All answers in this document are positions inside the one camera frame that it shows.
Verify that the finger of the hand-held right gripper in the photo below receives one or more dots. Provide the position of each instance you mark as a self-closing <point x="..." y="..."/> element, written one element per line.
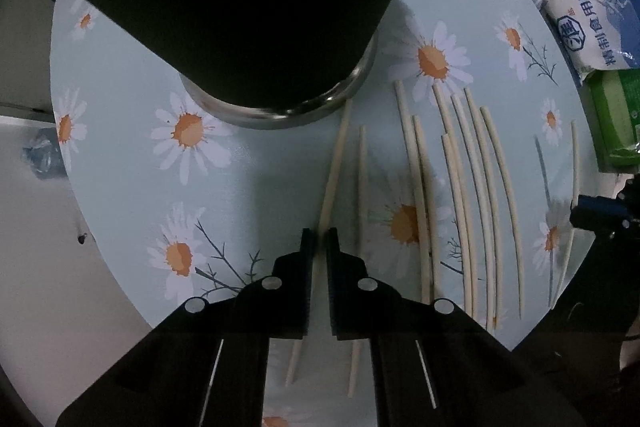
<point x="600" y="217"/>

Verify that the bunch of pale bamboo chopsticks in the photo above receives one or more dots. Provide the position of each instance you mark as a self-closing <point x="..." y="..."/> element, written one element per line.
<point x="362" y="187"/>

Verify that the white and blue salt bag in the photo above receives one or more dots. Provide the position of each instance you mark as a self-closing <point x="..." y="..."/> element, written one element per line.
<point x="595" y="22"/>

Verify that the black cup with steel base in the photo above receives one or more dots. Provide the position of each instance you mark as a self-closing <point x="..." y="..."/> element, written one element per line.
<point x="250" y="7"/>

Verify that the clear plastic bottle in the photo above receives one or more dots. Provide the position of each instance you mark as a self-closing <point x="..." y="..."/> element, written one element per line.
<point x="44" y="154"/>

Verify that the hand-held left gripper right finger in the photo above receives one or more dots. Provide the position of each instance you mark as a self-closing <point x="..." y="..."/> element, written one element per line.
<point x="350" y="297"/>

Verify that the green packet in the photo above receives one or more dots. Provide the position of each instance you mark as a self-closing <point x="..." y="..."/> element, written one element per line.
<point x="615" y="117"/>

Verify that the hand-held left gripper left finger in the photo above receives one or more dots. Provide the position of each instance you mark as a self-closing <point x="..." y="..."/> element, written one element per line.
<point x="287" y="292"/>

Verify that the single pale bamboo chopstick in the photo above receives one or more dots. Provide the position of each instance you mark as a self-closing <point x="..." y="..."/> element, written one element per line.
<point x="334" y="167"/>

